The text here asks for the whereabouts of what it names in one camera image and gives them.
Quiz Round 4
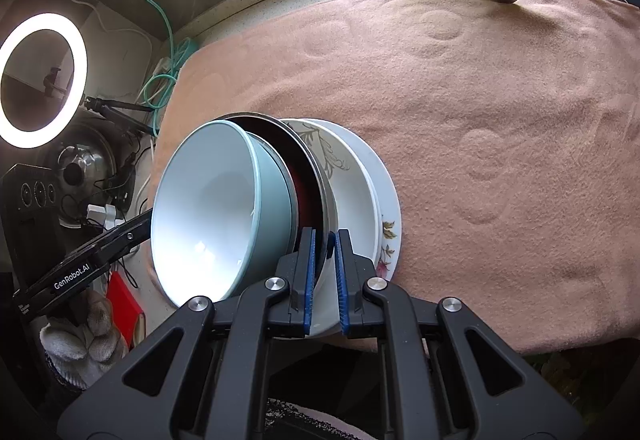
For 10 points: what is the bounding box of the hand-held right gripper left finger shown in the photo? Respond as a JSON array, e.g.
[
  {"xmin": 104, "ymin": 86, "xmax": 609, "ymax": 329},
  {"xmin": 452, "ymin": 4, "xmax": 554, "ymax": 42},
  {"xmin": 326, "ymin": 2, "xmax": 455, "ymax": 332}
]
[{"xmin": 57, "ymin": 226, "xmax": 317, "ymax": 440}]

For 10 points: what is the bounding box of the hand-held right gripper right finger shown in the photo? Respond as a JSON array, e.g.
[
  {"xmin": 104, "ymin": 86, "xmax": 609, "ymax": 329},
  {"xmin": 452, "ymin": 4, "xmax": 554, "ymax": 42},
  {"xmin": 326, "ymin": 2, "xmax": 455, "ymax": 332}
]
[{"xmin": 334, "ymin": 228, "xmax": 586, "ymax": 440}]

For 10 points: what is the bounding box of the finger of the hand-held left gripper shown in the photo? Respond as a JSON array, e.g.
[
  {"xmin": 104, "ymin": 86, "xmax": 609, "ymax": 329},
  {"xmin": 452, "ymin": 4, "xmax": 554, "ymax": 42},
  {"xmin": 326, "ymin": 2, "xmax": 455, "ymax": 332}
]
[{"xmin": 102, "ymin": 209, "xmax": 153, "ymax": 263}]

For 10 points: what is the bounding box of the light blue ceramic bowl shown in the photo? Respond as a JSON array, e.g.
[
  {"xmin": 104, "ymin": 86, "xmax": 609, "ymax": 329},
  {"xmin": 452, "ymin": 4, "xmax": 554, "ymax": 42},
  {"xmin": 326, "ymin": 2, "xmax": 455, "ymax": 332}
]
[{"xmin": 150, "ymin": 118, "xmax": 295, "ymax": 307}]

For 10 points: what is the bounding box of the white plate with leaf print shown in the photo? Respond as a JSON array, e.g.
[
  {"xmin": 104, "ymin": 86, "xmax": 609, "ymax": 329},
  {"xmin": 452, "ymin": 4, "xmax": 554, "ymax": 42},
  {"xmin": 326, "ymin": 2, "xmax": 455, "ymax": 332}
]
[{"xmin": 280, "ymin": 118, "xmax": 381, "ymax": 336}]

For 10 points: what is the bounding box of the large stainless steel bowl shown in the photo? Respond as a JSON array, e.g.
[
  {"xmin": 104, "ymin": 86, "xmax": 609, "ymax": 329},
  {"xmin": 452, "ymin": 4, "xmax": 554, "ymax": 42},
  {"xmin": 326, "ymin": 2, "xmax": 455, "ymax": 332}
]
[{"xmin": 215, "ymin": 112, "xmax": 341, "ymax": 338}]

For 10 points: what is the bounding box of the white plate with pink blossoms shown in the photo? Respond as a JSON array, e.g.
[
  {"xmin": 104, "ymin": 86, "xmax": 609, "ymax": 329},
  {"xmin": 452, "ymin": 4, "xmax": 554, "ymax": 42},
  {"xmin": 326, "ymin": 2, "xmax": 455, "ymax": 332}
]
[{"xmin": 310, "ymin": 118, "xmax": 402, "ymax": 283}]

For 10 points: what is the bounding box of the person's left hand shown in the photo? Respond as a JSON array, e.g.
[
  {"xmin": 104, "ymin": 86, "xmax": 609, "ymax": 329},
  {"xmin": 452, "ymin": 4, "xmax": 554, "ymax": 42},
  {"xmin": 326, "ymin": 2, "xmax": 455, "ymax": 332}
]
[{"xmin": 40, "ymin": 292, "xmax": 132, "ymax": 388}]

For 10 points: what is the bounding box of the white plug adapter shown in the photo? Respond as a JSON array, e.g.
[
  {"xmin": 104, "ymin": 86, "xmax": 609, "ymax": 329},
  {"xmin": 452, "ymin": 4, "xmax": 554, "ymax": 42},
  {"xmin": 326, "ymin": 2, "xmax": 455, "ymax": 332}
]
[{"xmin": 86, "ymin": 202, "xmax": 126, "ymax": 231}]

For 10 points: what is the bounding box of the glass pot lid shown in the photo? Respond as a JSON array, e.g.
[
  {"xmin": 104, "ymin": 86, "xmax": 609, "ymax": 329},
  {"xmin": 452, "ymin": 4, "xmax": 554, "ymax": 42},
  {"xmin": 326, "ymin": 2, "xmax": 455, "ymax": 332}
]
[{"xmin": 57, "ymin": 122, "xmax": 118, "ymax": 226}]

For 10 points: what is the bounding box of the black tripod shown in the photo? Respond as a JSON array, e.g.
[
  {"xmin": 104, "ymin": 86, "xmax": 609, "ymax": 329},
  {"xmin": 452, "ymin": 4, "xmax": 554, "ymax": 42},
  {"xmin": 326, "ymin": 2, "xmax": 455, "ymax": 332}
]
[{"xmin": 82, "ymin": 95, "xmax": 156, "ymax": 136}]

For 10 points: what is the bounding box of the person's clothing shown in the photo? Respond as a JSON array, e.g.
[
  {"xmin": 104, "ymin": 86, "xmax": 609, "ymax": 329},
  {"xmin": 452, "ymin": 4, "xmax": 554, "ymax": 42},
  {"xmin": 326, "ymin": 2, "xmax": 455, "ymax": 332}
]
[{"xmin": 265, "ymin": 397, "xmax": 381, "ymax": 440}]

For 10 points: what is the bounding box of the pink towel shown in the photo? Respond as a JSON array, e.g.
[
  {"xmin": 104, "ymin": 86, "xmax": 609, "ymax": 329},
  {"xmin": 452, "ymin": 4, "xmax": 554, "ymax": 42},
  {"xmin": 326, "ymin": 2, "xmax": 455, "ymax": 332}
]
[{"xmin": 147, "ymin": 0, "xmax": 640, "ymax": 356}]

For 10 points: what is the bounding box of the ring light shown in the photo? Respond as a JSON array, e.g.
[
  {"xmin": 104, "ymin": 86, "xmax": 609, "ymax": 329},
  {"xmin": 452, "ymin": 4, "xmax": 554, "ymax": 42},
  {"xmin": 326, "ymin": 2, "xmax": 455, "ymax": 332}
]
[{"xmin": 0, "ymin": 13, "xmax": 90, "ymax": 149}]

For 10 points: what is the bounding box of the teal garden hose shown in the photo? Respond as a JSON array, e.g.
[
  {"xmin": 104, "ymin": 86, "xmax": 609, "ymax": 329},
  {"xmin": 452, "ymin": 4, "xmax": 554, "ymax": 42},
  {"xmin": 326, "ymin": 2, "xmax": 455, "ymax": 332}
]
[{"xmin": 57, "ymin": 0, "xmax": 201, "ymax": 136}]

